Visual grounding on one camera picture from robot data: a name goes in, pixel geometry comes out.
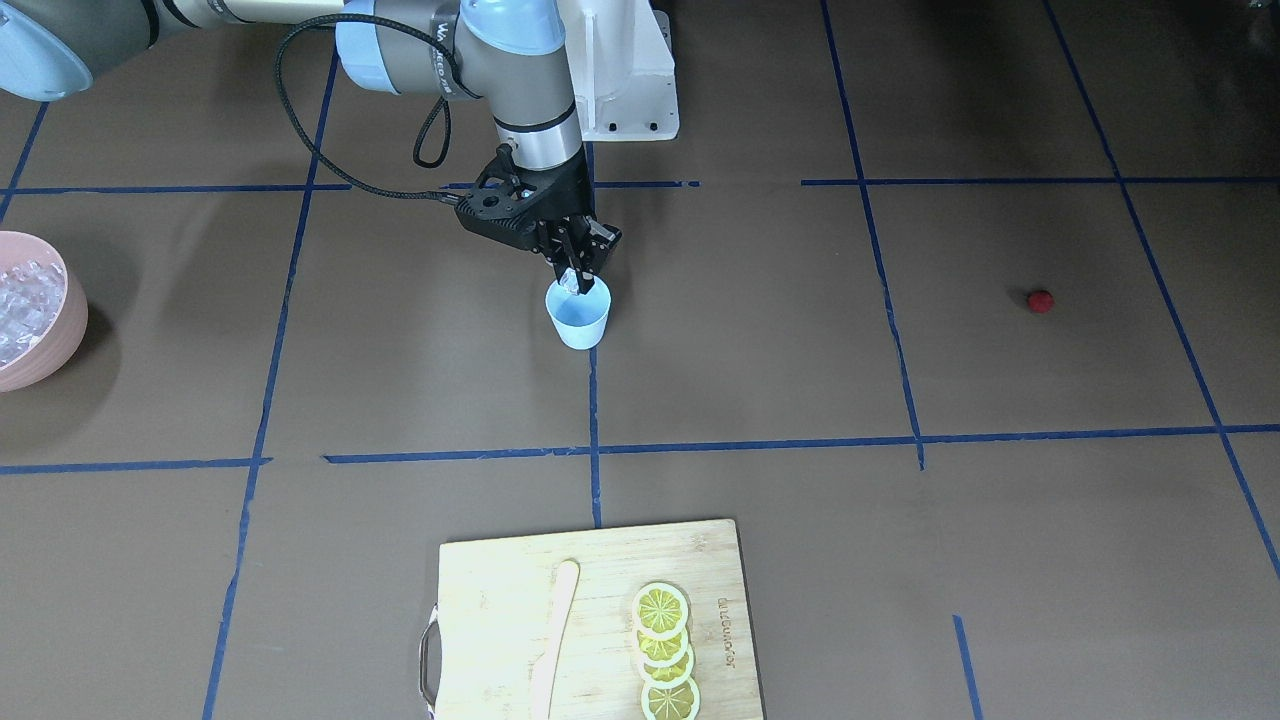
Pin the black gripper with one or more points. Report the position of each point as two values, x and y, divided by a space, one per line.
567 196

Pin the clear ice cube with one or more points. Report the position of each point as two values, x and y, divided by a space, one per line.
569 282

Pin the light blue cup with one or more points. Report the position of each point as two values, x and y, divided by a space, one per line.
579 318

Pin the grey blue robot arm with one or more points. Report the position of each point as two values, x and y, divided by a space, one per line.
508 54

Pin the pile of ice cubes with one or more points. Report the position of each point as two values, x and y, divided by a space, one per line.
31 297

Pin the white pole with base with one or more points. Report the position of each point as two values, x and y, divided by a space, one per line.
623 70

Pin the yellow plastic knife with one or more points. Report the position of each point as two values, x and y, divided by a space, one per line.
545 668

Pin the bamboo cutting board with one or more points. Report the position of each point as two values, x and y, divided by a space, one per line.
491 615

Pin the lemon slice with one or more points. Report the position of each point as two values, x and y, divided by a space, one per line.
660 611
680 701
665 652
667 677

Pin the red strawberry on table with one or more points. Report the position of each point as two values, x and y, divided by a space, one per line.
1040 301

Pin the pink bowl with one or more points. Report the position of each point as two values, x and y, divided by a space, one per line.
66 333

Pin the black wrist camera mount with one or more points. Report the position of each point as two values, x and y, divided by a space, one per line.
509 203

